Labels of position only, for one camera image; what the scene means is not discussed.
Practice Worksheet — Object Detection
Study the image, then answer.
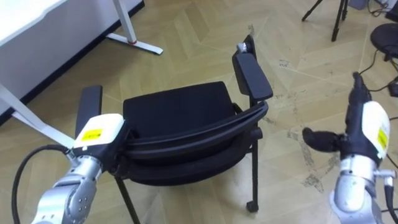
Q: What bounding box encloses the black floor cable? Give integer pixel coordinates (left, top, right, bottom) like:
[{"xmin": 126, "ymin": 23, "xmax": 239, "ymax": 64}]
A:
[{"xmin": 357, "ymin": 49, "xmax": 398, "ymax": 98}]

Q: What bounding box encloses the white desk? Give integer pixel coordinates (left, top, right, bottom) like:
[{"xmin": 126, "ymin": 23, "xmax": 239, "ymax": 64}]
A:
[{"xmin": 0, "ymin": 0, "xmax": 164, "ymax": 149}]

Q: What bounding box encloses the black office chair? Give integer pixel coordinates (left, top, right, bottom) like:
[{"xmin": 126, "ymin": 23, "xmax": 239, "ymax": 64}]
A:
[{"xmin": 74, "ymin": 34, "xmax": 274, "ymax": 224}]

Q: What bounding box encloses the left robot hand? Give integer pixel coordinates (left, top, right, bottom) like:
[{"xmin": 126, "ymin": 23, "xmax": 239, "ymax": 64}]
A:
[{"xmin": 71, "ymin": 113, "xmax": 133, "ymax": 175}]

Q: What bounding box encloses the black round stool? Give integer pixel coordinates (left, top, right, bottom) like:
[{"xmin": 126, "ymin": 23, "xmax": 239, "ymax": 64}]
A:
[{"xmin": 369, "ymin": 22, "xmax": 398, "ymax": 62}]

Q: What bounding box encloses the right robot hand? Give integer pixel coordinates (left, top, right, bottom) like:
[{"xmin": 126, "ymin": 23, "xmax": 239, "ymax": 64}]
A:
[{"xmin": 302, "ymin": 72, "xmax": 391, "ymax": 167}]

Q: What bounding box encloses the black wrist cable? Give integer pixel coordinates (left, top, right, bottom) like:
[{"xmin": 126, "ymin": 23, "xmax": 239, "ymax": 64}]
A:
[
  {"xmin": 11, "ymin": 144, "xmax": 70, "ymax": 224},
  {"xmin": 384, "ymin": 184, "xmax": 398, "ymax": 224}
]

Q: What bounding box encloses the black tripod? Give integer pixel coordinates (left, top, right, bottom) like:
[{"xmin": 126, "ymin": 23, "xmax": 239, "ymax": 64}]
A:
[{"xmin": 301, "ymin": 0, "xmax": 349, "ymax": 42}]

